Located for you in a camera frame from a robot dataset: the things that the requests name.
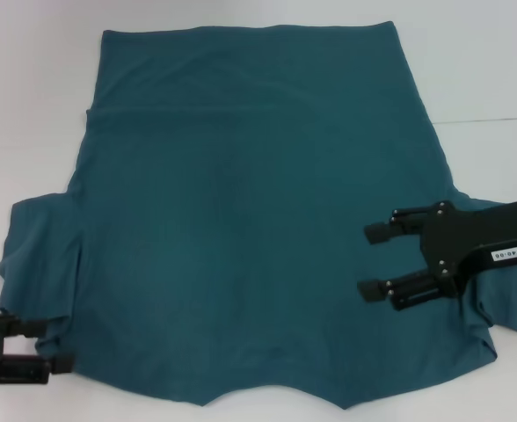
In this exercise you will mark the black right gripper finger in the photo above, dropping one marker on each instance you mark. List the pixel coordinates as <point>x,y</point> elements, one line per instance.
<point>378,233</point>
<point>417,292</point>

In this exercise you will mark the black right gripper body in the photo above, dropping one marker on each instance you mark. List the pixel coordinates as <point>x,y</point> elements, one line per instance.
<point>460,237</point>

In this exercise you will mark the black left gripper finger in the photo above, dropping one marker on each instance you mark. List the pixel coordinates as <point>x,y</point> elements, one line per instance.
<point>25,332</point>
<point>25,368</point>

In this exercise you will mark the white number label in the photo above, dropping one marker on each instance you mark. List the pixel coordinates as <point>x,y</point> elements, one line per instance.
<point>507,253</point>

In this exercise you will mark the teal blue shirt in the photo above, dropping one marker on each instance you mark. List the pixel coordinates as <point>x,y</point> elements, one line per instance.
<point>241,198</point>

